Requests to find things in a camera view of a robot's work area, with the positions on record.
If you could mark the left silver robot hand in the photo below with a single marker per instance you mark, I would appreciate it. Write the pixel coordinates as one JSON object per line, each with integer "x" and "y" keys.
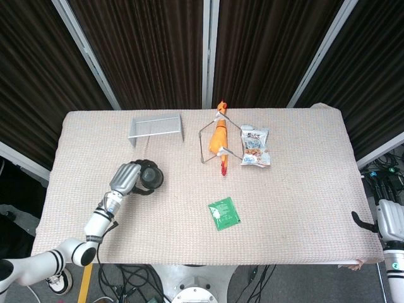
{"x": 124, "y": 178}

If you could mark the black round object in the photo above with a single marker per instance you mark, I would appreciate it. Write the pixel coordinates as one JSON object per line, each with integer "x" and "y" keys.
{"x": 151, "y": 175}

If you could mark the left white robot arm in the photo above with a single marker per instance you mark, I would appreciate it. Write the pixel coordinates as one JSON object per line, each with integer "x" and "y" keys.
{"x": 96, "y": 222}

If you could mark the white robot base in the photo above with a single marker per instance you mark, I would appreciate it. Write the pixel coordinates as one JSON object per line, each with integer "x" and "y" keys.
{"x": 195, "y": 284}

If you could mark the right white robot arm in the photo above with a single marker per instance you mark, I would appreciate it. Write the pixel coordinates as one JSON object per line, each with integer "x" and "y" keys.
{"x": 394, "y": 271}

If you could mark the silver mesh metal shelf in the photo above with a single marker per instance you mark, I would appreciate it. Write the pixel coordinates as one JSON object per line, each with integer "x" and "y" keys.
{"x": 156, "y": 126}

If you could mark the orange rubber chicken toy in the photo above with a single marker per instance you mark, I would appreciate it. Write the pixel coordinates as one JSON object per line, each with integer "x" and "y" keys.
{"x": 217, "y": 139}

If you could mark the black trouser leg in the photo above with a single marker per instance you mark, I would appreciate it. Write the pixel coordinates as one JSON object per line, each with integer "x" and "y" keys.
{"x": 22, "y": 189}

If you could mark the green foil sachet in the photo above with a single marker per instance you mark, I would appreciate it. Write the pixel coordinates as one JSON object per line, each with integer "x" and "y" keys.
{"x": 224, "y": 213}

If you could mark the yellow floor tape strip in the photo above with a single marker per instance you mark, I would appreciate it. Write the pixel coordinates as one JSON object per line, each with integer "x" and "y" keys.
{"x": 84, "y": 284}

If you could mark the black and white sneaker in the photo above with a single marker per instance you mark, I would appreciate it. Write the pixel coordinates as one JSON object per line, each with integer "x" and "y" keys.
{"x": 60, "y": 282}

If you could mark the dark brown curtain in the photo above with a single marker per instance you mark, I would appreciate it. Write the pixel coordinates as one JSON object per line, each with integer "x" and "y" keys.
{"x": 268, "y": 53}
{"x": 375, "y": 82}
{"x": 34, "y": 79}
{"x": 148, "y": 53}

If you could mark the white snack bag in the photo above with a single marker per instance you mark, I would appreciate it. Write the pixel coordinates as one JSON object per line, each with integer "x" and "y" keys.
{"x": 255, "y": 146}

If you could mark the beige waffle tablecloth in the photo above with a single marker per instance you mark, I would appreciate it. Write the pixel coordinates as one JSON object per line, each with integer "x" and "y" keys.
{"x": 268, "y": 205}

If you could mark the white partition post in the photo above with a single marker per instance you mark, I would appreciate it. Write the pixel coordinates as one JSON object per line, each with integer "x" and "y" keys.
{"x": 382, "y": 150}
{"x": 85, "y": 50}
{"x": 325, "y": 53}
{"x": 210, "y": 53}
{"x": 22, "y": 161}

